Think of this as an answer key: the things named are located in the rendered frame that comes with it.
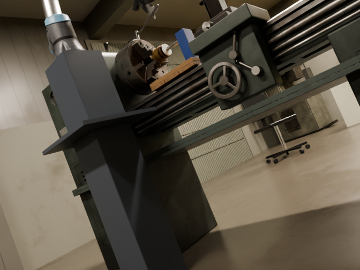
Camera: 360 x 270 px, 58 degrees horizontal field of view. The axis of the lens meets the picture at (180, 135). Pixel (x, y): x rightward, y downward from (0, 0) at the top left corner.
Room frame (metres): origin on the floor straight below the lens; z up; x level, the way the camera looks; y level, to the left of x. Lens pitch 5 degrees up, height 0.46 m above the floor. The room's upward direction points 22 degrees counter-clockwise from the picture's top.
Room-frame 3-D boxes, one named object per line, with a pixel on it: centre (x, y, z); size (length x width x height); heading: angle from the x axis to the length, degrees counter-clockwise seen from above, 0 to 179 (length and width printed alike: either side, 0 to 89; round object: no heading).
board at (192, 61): (1.75, -0.18, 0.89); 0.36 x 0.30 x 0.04; 143
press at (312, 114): (7.06, -2.60, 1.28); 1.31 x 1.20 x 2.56; 48
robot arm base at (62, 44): (1.50, 0.34, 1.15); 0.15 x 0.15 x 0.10
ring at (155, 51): (1.84, -0.07, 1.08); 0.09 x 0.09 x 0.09; 53
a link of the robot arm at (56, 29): (1.51, 0.34, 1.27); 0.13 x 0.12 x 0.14; 22
